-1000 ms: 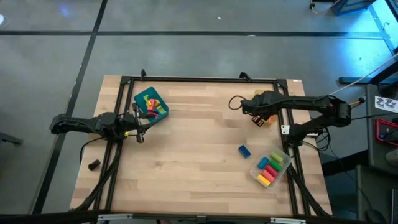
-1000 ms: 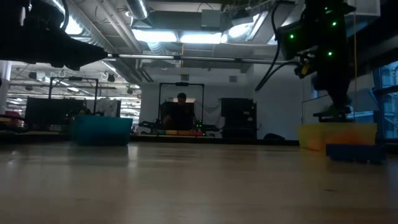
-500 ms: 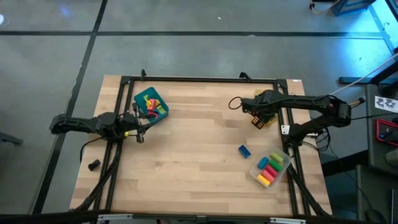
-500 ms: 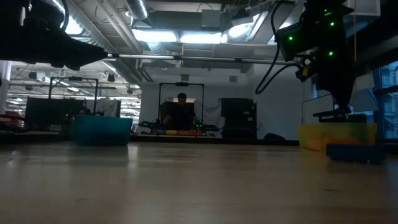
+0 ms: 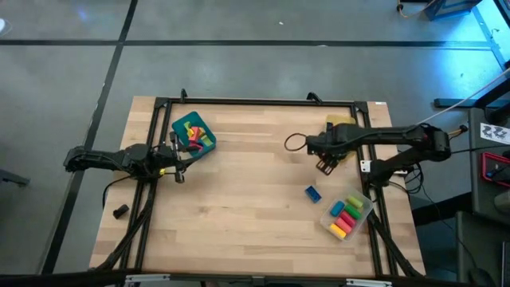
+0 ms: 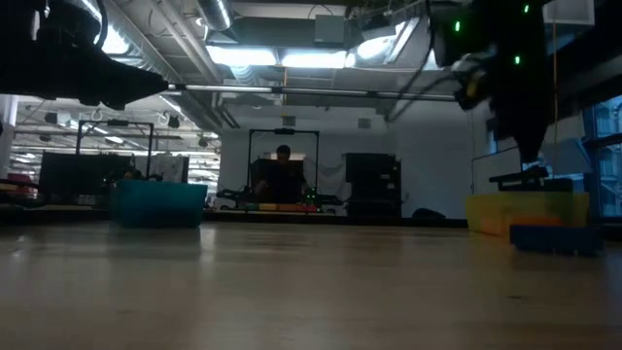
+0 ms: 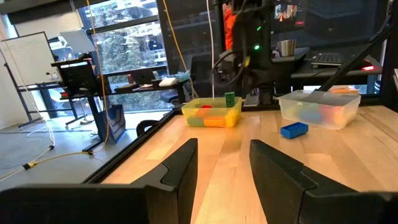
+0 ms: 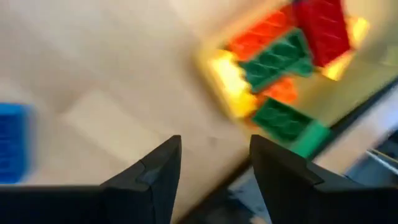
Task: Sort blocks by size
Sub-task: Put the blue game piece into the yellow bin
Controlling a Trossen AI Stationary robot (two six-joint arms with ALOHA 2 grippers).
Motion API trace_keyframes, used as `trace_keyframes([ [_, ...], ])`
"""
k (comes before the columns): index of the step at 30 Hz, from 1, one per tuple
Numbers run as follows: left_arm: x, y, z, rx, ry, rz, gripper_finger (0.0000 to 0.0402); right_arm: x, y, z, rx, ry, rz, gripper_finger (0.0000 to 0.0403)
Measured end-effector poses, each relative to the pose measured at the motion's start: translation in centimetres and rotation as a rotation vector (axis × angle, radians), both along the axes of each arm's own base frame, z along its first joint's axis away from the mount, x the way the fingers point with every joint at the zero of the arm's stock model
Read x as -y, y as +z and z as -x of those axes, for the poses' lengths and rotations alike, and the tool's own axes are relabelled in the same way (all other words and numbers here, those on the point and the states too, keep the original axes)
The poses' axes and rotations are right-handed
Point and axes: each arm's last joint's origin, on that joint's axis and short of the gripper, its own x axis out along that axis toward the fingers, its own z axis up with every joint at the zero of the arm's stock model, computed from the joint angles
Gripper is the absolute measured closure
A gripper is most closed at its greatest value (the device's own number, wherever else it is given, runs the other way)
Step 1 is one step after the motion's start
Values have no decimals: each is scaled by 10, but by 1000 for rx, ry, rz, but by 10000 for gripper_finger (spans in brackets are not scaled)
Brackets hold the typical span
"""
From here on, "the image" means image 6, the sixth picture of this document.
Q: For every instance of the translucent yellow plastic bin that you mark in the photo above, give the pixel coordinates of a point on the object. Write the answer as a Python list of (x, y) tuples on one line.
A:
[(486, 209)]

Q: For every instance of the person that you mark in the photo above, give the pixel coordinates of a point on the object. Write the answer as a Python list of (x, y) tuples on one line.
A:
[(283, 151)]

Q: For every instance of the large black case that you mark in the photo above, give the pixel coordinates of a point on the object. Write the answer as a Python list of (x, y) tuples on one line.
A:
[(82, 177)]

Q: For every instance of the silver ceiling duct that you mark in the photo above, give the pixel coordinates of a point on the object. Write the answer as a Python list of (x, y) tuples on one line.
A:
[(146, 53)]

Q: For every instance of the white board panel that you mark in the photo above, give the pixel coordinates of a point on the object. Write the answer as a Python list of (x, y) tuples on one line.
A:
[(495, 170)]

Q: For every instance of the black gantry frame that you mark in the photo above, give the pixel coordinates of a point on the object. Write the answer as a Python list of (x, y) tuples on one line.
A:
[(116, 122)]

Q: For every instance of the window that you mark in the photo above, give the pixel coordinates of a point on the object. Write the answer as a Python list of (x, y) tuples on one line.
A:
[(607, 170)]

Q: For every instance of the white sheet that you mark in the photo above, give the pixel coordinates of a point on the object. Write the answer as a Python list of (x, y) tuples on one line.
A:
[(170, 167)]

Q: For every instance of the black aluminium table frame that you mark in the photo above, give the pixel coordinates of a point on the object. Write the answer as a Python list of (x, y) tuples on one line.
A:
[(291, 220)]

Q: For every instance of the blue toy brick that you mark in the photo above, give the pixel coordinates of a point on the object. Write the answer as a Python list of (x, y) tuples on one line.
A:
[(559, 240)]

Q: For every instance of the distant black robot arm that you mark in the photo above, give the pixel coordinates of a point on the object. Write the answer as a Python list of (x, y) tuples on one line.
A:
[(323, 198), (233, 195)]

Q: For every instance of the distant black station frame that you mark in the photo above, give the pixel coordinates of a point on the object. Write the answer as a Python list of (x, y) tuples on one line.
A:
[(284, 131)]

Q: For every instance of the grey ceiling box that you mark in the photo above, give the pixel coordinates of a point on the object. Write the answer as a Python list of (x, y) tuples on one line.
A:
[(330, 29)]

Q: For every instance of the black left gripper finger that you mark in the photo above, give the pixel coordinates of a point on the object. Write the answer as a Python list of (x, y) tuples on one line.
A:
[(131, 87)]

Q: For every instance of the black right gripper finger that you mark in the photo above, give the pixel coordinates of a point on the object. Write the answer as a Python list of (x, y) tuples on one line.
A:
[(529, 126)]

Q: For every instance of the black shelf bracket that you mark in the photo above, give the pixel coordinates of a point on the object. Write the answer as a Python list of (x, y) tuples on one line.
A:
[(520, 180)]

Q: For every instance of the horizontal ceiling pipe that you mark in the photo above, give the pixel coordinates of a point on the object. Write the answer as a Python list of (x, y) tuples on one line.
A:
[(316, 90)]

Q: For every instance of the teal plastic bin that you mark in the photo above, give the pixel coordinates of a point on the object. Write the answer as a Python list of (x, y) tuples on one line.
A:
[(155, 204)]

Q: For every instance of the tall black cabinet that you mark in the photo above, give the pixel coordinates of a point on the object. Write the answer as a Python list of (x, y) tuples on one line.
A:
[(374, 185)]

